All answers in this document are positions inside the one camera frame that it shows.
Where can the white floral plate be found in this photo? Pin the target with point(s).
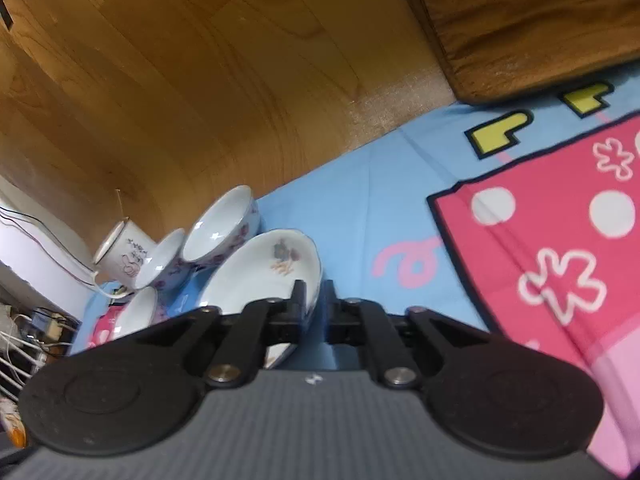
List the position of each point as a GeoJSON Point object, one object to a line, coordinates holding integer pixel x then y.
{"type": "Point", "coordinates": [250, 275]}

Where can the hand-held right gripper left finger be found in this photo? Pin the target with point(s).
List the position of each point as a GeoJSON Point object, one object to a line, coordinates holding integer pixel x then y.
{"type": "Point", "coordinates": [295, 310]}

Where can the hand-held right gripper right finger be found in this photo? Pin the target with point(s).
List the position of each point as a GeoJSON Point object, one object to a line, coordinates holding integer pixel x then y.
{"type": "Point", "coordinates": [334, 320]}

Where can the brown cushion mat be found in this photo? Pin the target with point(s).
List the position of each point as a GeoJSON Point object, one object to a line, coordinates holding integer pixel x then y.
{"type": "Point", "coordinates": [525, 20]}

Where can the blue cartoon printed blanket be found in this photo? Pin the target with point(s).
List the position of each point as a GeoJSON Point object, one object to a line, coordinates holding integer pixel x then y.
{"type": "Point", "coordinates": [350, 200]}

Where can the white printed mug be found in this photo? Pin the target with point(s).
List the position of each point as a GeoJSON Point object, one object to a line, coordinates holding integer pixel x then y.
{"type": "Point", "coordinates": [125, 255]}

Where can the white floral bowl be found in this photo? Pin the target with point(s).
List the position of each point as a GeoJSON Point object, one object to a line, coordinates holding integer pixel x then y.
{"type": "Point", "coordinates": [162, 260]}
{"type": "Point", "coordinates": [140, 310]}
{"type": "Point", "coordinates": [220, 225]}

